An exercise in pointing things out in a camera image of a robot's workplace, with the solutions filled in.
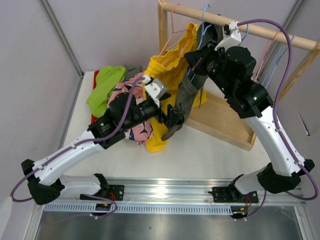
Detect dark olive shorts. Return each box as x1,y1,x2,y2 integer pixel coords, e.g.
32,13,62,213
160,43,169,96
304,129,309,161
161,22,223,141

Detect wooden clothes rack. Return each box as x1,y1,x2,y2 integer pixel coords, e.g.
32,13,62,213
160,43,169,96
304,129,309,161
156,0,320,152

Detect blue hanger of patterned shorts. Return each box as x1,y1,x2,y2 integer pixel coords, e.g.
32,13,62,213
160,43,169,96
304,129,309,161
240,24,250,43

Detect pink patterned shorts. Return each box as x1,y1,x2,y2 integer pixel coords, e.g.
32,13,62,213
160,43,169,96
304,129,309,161
107,72,154,146

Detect grey slotted cable duct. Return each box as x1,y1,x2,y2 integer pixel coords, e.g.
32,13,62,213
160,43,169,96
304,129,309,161
44,202,233,216

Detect blue hanger of grey shorts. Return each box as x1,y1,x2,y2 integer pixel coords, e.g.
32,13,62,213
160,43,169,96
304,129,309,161
262,46,289,88

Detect pink hanger of green shorts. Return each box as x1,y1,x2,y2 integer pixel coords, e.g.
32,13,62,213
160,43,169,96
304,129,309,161
253,31,280,82

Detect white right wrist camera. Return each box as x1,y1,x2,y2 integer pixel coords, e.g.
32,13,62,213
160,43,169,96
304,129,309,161
214,20,242,51

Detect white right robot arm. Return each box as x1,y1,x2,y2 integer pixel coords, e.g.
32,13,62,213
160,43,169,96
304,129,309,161
184,43,315,202

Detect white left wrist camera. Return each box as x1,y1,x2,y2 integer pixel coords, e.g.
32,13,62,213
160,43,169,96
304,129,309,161
142,75,168,108

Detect grey shorts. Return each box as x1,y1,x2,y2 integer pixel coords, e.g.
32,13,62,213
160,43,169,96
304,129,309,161
123,64,143,80

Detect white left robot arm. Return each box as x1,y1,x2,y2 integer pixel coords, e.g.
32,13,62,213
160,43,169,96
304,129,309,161
21,92,185,205

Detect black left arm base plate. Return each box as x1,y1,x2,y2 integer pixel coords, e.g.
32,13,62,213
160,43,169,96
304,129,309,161
79,184,125,201

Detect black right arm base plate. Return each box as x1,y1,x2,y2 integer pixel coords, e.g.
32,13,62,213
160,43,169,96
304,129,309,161
207,186,259,204

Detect pink hanger of yellow shorts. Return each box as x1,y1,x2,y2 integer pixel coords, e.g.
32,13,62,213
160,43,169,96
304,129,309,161
155,0,187,62

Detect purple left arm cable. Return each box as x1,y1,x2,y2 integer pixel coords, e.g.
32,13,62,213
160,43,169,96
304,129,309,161
10,76,151,202

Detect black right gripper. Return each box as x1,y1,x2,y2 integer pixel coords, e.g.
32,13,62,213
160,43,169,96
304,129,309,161
184,40,234,96

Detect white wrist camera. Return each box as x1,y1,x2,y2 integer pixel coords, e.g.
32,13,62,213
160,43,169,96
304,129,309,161
214,20,242,51
142,75,168,108

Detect aluminium mounting rail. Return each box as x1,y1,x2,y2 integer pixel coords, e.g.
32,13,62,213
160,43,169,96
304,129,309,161
107,177,306,206

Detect red plastic tray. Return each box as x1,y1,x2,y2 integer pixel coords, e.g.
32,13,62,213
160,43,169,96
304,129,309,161
90,70,100,123

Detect lime green shorts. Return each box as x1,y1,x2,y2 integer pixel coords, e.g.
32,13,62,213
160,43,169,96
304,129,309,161
86,65,126,118

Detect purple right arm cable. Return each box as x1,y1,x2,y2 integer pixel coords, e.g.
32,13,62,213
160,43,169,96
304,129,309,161
237,18,318,201

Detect grey aluminium frame post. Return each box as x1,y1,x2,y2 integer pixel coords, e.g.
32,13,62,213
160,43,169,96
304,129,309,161
37,0,84,77

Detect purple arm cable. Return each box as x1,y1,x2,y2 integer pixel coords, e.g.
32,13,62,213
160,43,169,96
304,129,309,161
237,18,318,201
10,76,151,202

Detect yellow shorts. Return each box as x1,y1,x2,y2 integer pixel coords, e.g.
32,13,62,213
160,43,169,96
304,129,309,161
143,22,201,153

